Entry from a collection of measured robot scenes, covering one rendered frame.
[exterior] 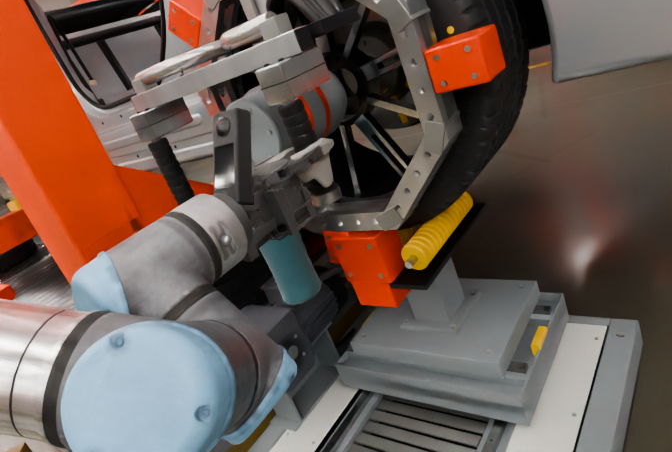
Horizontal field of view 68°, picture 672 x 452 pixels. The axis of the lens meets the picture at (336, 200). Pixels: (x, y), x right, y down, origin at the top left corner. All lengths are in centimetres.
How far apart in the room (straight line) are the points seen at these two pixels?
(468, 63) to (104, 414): 63
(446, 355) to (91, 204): 84
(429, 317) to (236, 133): 83
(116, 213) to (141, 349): 89
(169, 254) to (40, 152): 69
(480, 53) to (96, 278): 56
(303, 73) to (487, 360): 74
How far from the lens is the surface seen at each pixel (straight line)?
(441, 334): 126
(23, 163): 115
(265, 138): 83
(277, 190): 60
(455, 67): 78
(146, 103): 96
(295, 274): 103
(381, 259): 101
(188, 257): 51
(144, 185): 125
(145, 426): 33
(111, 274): 49
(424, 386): 126
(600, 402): 125
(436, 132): 82
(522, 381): 119
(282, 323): 121
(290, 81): 66
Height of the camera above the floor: 97
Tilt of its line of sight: 18 degrees down
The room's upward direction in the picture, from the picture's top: 22 degrees counter-clockwise
